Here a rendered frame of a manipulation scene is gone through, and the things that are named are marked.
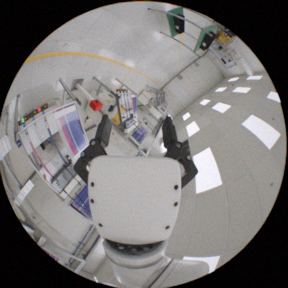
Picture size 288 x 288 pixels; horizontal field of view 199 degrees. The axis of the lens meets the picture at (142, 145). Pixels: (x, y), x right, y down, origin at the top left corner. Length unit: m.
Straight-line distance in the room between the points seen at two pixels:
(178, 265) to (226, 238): 1.45
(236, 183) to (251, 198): 0.43
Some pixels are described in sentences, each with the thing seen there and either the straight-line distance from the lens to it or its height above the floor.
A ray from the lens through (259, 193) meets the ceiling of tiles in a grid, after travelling 1.72.
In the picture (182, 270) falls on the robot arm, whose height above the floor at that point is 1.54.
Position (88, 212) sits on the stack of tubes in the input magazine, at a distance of 1.05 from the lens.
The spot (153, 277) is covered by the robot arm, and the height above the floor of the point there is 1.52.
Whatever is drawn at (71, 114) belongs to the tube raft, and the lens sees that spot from 0.95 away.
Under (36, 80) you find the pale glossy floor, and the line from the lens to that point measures 1.49.
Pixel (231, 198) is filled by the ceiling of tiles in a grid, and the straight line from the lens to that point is 1.65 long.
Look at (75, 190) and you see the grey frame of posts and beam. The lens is 1.05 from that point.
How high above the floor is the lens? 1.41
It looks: 9 degrees up
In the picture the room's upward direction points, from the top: 135 degrees clockwise
